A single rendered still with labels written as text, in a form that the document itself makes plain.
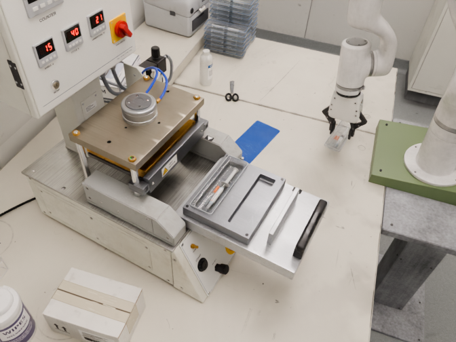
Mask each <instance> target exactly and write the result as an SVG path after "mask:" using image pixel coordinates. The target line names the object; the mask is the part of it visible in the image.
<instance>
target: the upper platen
mask: <svg viewBox="0 0 456 342"><path fill-rule="evenodd" d="M194 125H195V121H194V120H192V119H189V120H188V121H187V122H186V123H185V124H184V125H183V126H182V127H181V128H180V129H179V130H178V131H177V132H176V133H175V134H174V135H173V136H172V137H171V138H170V139H169V140H168V141H167V142H166V143H165V144H164V145H163V146H162V147H161V148H160V149H159V150H158V151H157V152H156V153H155V154H154V155H153V156H152V157H151V158H150V159H149V160H148V161H146V162H145V163H144V164H143V165H142V166H141V167H140V168H139V169H138V175H139V179H140V180H142V181H144V180H143V177H144V176H145V174H146V173H147V172H148V171H150V169H152V167H153V166H154V165H155V164H156V163H157V162H158V161H159V160H160V159H161V158H162V157H163V156H164V155H165V154H166V153H167V152H169V150H171V148H172V147H173V146H174V145H175V144H176V143H177V142H178V141H179V140H180V139H181V138H182V137H183V136H184V135H185V134H186V133H187V132H188V131H189V130H190V129H191V128H192V127H193V126H194ZM87 151H88V156H90V157H92V158H94V159H96V160H98V161H100V162H102V163H104V164H106V165H108V166H110V167H112V168H114V169H116V170H119V171H121V172H123V173H125V174H127V175H129V176H131V173H130V169H129V168H127V167H125V166H123V165H121V164H119V163H117V162H115V161H113V160H110V159H108V158H106V157H104V156H102V155H99V154H97V153H95V152H93V151H91V150H89V149H87Z"/></svg>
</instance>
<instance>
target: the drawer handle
mask: <svg viewBox="0 0 456 342"><path fill-rule="evenodd" d="M326 207H327V201H325V200H323V199H320V200H319V202H318V203H317V205H316V207H315V209H314V211H313V213H312V215H311V217H310V219H309V221H308V222H307V224H306V226H305V228H304V230H303V232H302V234H301V236H300V238H299V240H298V242H297V244H296V246H295V248H294V252H293V256H294V257H296V258H298V259H302V257H303V254H304V252H305V249H306V247H307V245H308V243H309V241H310V239H311V237H312V235H313V233H314V231H315V229H316V227H317V225H318V223H319V221H320V219H321V217H322V215H323V214H324V212H325V209H326Z"/></svg>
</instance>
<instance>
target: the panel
mask: <svg viewBox="0 0 456 342"><path fill-rule="evenodd" d="M179 247H180V249H181V250H182V252H183V254H184V256H185V258H186V259H187V261H188V263H189V264H190V266H191V268H192V270H193V272H194V274H195V276H196V277H197V279H198V281H199V283H200V284H201V286H202V288H203V289H204V292H205V293H206V295H207V297H208V296H209V295H210V293H211V292H212V290H213V288H214V287H215V285H216V283H217V282H218V281H219V279H220V277H221V276H222V274H221V273H219V272H217V271H215V268H214V267H215V265H216V264H217V263H218V264H221V263H222V264H226V265H228V264H229V263H230V262H231V260H232V258H233V257H234V255H235V254H236V252H235V251H232V250H230V249H228V248H227V247H225V246H223V245H221V244H219V243H217V242H215V241H213V240H211V239H209V238H205V237H203V236H202V235H201V234H199V233H197V232H195V231H193V230H190V231H189V233H188V234H187V235H186V236H185V238H184V239H183V240H182V242H181V243H180V244H179ZM202 259H206V260H207V262H208V267H207V269H206V270H205V271H201V270H200V261H201V260H202Z"/></svg>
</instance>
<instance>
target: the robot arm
mask: <svg viewBox="0 0 456 342"><path fill-rule="evenodd" d="M447 3H448V7H449V11H450V15H451V19H452V21H453V25H454V27H455V30H456V0H447ZM382 5H383V0H349V3H348V7H347V23H348V25H350V26H351V27H353V28H355V29H360V30H363V31H367V32H370V33H373V34H375V35H376V36H378V37H379V38H380V45H379V48H378V49H377V50H374V51H371V42H370V41H369V40H367V39H364V38H361V37H350V38H347V39H344V40H343V41H342V44H341V53H340V57H339V66H338V71H337V80H336V86H335V90H334V92H333V95H332V98H331V102H330V105H329V106H328V107H326V108H325V109H323V110H322V113H323V114H324V115H325V116H326V118H327V120H328V121H329V124H330V126H329V130H330V134H332V132H333V131H334V129H335V125H336V121H335V119H340V120H342V121H347V122H349V123H350V126H351V128H350V130H349V135H348V140H350V138H351V137H354V134H355V129H357V128H359V127H360V126H363V125H365V124H366V123H367V122H368V121H367V120H366V118H365V116H363V114H362V109H363V101H364V95H363V92H361V90H364V89H365V85H364V80H365V79H366V78H367V77H380V76H385V75H387V74H388V73H390V71H391V69H392V67H393V64H394V59H395V56H396V50H397V38H396V35H395V33H394V31H393V29H392V27H391V26H390V25H389V23H388V22H387V21H386V20H385V19H384V18H383V17H382V15H381V8H382ZM359 118H360V120H361V121H360V122H358V120H359ZM357 122H358V123H357ZM404 165H405V167H406V169H407V170H408V171H409V172H410V174H412V175H413V176H414V177H415V178H416V179H418V180H420V181H422V182H423V183H426V184H429V185H433V186H437V187H451V186H454V185H456V65H455V69H454V71H453V75H452V77H451V80H450V82H449V84H448V87H447V89H446V92H445V93H444V95H443V97H442V98H441V100H440V102H439V104H438V107H437V109H436V112H435V114H434V116H433V118H432V121H431V123H430V126H429V128H428V129H427V132H426V134H425V137H424V139H423V142H422V143H419V144H416V145H413V146H411V147H409V148H408V149H407V150H406V153H405V154H404Z"/></svg>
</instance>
